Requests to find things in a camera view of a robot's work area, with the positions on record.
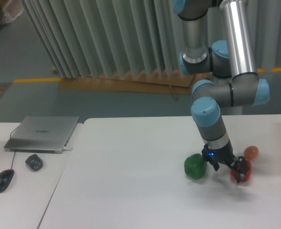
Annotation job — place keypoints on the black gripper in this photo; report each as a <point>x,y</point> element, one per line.
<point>226,157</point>

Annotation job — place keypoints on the red bell pepper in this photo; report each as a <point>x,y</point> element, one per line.
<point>245,177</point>

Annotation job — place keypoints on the black computer mouse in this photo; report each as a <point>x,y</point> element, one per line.
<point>6,177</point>

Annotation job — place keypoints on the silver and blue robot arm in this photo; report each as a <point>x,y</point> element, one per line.
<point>232,58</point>

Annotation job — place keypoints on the green bell pepper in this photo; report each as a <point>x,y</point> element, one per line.
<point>195,166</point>

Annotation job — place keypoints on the brown egg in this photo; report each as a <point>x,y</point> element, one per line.
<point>251,152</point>

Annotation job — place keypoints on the brown cardboard sheet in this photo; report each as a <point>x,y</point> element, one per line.
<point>174,84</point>

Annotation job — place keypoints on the white usb plug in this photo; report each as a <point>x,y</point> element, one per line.
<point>67,149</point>

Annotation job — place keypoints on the grey folding curtain screen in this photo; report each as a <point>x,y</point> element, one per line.
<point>95,37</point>

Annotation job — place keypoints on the small black gadget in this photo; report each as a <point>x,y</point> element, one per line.
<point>34,162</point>

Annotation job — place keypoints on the silver closed laptop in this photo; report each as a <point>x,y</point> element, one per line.
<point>42,134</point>

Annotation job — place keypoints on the plastic wrapped cardboard boxes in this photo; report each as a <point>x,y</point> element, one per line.
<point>10,10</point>

